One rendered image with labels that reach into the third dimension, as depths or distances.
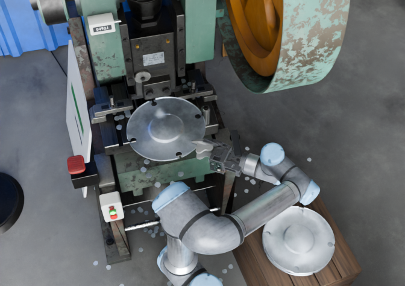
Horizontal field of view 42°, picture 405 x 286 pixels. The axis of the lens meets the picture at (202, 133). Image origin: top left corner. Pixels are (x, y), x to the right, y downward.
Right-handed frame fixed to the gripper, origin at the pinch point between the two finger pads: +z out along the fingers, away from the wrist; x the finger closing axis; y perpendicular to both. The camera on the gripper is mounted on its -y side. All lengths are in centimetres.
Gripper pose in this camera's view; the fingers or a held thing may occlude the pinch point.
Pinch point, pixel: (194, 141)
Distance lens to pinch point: 190.1
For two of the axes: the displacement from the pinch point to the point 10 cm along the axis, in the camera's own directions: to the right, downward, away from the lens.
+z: -9.2, -2.9, 2.8
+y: -4.0, 7.5, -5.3
